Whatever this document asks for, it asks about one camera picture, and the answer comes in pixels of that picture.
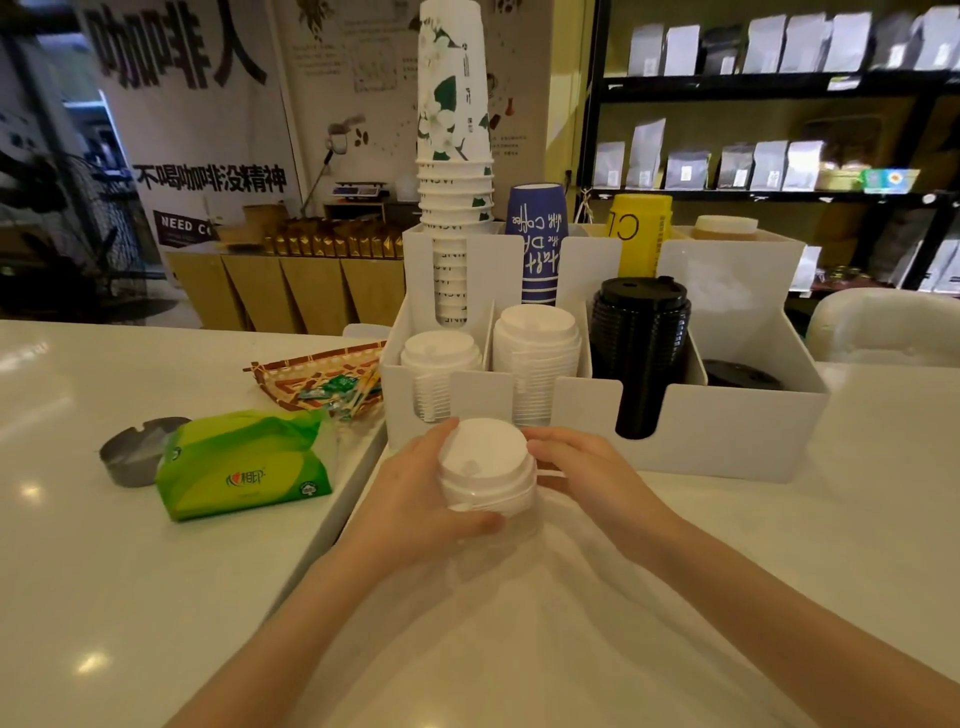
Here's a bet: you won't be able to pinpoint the person's right hand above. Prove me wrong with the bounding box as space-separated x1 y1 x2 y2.
523 426 680 573

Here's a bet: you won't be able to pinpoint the person's left hand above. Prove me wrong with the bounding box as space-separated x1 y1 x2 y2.
346 417 508 588

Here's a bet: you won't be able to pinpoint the person's left forearm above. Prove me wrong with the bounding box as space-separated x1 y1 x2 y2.
166 541 421 728

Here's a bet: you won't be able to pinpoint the person's right forearm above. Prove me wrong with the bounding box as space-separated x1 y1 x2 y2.
630 516 960 728

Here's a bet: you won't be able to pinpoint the stack of small white lids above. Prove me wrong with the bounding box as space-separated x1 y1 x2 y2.
399 330 484 423

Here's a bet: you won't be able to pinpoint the bundle of wrapped stir sticks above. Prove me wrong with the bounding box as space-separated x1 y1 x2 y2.
330 361 385 421

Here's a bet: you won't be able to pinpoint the stack of large white lids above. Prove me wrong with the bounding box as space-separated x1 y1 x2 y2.
492 303 583 430

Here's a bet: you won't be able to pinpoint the green sachet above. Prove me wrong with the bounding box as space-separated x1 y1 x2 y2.
298 374 363 403

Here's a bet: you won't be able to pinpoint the tall stack of black lids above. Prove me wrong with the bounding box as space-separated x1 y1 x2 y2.
588 276 693 441

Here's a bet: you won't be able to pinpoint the woven bamboo tray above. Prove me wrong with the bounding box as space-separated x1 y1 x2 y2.
243 340 388 419

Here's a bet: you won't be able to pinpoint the clear plastic bag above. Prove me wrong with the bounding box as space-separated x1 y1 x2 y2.
296 480 796 728

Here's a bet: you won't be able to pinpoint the white cup and lid organizer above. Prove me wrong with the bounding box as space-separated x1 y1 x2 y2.
379 220 831 486

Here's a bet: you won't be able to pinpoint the green tissue packet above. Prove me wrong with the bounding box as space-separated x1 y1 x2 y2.
154 409 336 523

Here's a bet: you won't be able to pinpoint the short stack of black lids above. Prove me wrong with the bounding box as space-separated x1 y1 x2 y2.
700 359 786 393

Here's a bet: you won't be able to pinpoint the stack of blue paper cups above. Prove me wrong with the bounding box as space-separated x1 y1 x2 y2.
505 183 570 306

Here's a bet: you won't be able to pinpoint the wooden display counter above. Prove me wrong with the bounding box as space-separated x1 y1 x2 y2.
163 243 408 336

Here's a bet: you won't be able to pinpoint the row of gold packets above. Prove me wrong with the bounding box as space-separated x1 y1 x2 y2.
261 219 407 261

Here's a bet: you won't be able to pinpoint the stack of yellow paper cups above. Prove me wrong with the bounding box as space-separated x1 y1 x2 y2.
608 193 675 279

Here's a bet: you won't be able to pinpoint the brown paper bag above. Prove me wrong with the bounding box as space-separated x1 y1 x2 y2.
240 201 291 243

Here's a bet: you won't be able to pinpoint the stack of beige cups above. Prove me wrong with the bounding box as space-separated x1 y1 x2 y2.
690 214 761 242

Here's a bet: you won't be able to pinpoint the grey ashtray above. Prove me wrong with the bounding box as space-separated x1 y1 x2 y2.
99 416 193 489

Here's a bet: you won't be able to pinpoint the stack of floral paper cups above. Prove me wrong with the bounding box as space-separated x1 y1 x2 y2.
415 0 497 329

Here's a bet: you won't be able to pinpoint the row of silver coffee bags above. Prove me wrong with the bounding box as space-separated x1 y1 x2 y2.
591 117 828 193
627 6 960 77

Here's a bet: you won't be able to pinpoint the white banner with black letters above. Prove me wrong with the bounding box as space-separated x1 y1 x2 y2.
73 0 303 250

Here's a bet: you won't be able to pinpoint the black shelf rack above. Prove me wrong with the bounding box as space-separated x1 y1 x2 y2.
576 0 960 316

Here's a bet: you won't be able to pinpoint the green box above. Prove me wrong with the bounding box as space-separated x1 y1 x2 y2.
861 168 921 195

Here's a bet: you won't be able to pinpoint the white bags on low shelf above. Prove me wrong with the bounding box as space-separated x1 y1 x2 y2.
916 238 960 295

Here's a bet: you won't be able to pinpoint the white illustrated wall poster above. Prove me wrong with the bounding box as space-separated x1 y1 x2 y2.
273 0 558 204

